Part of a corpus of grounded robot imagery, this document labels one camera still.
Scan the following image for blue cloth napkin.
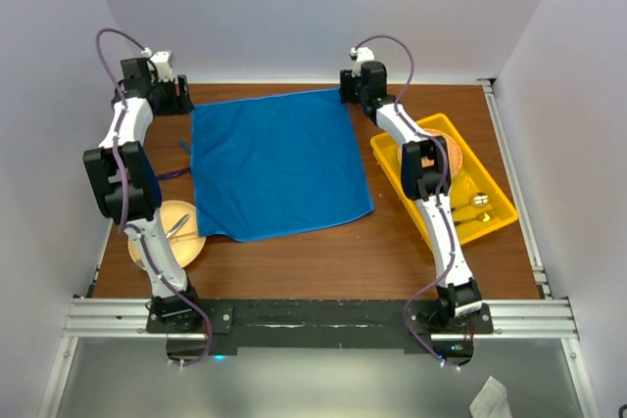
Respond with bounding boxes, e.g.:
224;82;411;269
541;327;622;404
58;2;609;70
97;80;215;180
190;88;374;242

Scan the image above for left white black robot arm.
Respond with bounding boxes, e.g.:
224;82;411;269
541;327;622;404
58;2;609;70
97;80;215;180
82;51;207;332

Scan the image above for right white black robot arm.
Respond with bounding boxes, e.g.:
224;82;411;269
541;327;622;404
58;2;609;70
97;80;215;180
340;50;483;333

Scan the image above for purple plastic knife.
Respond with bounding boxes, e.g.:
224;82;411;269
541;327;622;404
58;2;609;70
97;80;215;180
157;166;191;181

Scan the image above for silver tongs on plate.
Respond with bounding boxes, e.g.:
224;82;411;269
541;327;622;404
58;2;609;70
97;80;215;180
166;214;190;239

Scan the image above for orange woven coaster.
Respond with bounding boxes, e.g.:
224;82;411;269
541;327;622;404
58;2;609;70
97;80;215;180
422;128;463;179

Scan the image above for tan round plate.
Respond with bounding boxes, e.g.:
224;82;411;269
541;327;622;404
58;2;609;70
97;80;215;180
127;200;208;270

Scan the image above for gold spoon in tray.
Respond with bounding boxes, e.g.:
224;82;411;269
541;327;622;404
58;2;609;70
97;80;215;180
452;193;490;211

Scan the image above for yellow plastic tray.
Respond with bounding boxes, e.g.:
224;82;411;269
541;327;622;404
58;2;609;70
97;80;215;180
370;114;518;245

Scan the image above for gold fork in tray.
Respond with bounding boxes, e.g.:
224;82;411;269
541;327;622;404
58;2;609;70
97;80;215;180
454;211;494;226

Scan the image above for aluminium right rail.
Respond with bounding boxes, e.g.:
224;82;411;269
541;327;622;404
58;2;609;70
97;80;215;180
478;79;553;300

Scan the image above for aluminium rail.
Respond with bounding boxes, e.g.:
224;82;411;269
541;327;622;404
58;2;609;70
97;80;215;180
63;299;579;340
478;79;553;300

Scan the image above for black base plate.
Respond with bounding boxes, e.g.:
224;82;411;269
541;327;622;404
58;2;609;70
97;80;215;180
145;297;494;365

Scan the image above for aluminium front rail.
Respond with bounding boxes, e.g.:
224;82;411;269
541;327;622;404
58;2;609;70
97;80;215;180
63;299;579;340

